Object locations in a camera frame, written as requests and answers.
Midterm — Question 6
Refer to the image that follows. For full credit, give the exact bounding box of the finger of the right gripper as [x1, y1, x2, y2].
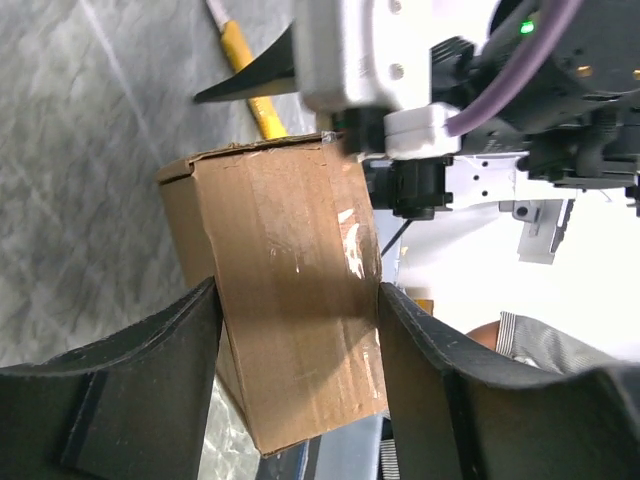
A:
[193, 25, 298, 104]

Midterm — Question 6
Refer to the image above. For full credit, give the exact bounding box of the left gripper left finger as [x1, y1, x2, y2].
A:
[1, 279, 223, 479]

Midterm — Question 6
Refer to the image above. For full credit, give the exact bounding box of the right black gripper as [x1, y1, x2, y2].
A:
[331, 107, 453, 220]

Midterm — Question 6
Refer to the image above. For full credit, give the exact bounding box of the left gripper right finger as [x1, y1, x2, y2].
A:
[378, 283, 639, 479]

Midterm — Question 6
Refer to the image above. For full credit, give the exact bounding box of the yellow utility knife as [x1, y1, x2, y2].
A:
[205, 0, 289, 141]

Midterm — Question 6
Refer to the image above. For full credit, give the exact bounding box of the brown cardboard express box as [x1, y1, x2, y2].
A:
[156, 134, 387, 455]

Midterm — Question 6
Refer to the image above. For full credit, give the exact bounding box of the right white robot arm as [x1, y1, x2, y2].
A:
[193, 1, 639, 220]

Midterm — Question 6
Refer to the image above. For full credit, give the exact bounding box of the person in striped shirt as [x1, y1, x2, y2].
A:
[467, 312, 617, 375]

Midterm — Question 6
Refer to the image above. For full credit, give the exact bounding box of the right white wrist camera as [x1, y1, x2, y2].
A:
[292, 1, 476, 161]

